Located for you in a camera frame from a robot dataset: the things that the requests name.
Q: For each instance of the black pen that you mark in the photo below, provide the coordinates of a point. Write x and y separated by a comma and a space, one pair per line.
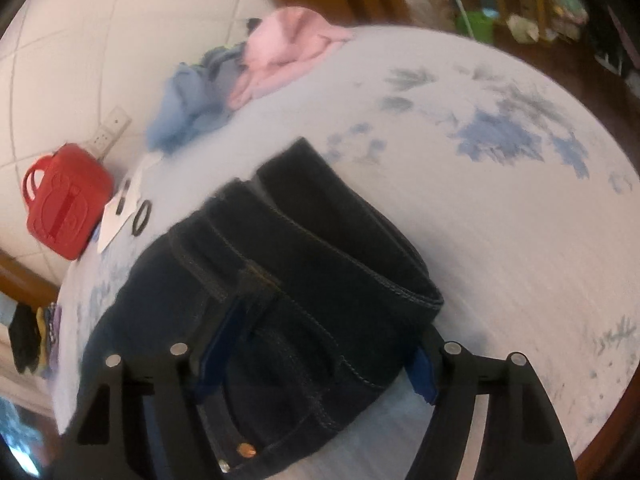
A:
120, 206

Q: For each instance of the white padded headboard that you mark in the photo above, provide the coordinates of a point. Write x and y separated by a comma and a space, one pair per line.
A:
100, 35

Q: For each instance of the crumpled pink cloth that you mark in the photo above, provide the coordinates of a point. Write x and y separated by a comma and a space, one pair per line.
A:
285, 45

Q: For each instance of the stack of folded clothes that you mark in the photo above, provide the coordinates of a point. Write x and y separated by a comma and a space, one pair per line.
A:
22, 335

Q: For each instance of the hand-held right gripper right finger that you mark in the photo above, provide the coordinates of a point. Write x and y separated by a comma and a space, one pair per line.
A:
424, 377

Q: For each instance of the crumpled blue cloth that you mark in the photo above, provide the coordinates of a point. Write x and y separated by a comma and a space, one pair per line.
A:
185, 105

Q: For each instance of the white paper sheet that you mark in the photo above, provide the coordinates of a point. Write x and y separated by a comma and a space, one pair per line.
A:
111, 230

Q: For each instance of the white power strip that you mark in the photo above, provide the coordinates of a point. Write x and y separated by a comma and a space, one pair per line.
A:
112, 127

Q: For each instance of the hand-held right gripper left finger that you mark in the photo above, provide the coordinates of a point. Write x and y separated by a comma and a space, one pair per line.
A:
215, 355

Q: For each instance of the dark blue jeans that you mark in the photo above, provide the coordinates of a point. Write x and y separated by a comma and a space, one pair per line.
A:
300, 285

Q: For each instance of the green bucket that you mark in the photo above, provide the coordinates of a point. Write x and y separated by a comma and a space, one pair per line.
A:
480, 25

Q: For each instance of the red hard case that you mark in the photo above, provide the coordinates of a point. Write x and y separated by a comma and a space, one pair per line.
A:
65, 210

